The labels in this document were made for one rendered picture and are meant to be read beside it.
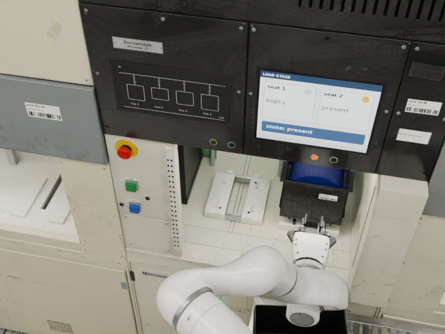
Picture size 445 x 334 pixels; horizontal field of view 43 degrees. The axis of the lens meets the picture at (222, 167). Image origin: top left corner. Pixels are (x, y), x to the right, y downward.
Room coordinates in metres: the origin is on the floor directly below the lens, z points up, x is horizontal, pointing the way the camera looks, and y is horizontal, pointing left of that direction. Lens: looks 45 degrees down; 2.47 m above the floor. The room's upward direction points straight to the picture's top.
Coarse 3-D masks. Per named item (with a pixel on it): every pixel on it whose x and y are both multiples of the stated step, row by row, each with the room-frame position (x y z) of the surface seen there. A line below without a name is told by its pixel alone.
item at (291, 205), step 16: (288, 176) 1.36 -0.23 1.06; (352, 176) 1.30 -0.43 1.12; (288, 192) 1.28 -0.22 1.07; (304, 192) 1.27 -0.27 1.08; (320, 192) 1.26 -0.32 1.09; (336, 192) 1.25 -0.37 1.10; (288, 208) 1.28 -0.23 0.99; (304, 208) 1.27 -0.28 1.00; (320, 208) 1.26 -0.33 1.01; (336, 208) 1.25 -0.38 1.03; (336, 224) 1.24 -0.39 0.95
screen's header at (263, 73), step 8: (264, 72) 1.10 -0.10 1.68; (272, 72) 1.10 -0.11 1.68; (296, 80) 1.09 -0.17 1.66; (304, 80) 1.08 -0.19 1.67; (312, 80) 1.08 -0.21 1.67; (320, 80) 1.07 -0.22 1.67; (328, 80) 1.07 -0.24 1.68; (336, 80) 1.07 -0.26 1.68; (360, 88) 1.06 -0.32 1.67; (368, 88) 1.05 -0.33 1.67; (376, 88) 1.05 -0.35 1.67
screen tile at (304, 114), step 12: (276, 84) 1.09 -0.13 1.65; (288, 84) 1.09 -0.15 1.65; (264, 96) 1.10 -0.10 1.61; (276, 96) 1.09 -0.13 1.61; (288, 96) 1.09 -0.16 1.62; (300, 96) 1.08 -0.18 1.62; (312, 96) 1.08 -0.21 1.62; (264, 108) 1.10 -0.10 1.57; (276, 108) 1.09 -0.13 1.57; (288, 108) 1.09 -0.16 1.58; (300, 108) 1.08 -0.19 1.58; (312, 108) 1.08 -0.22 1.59; (288, 120) 1.09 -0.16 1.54; (300, 120) 1.08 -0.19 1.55
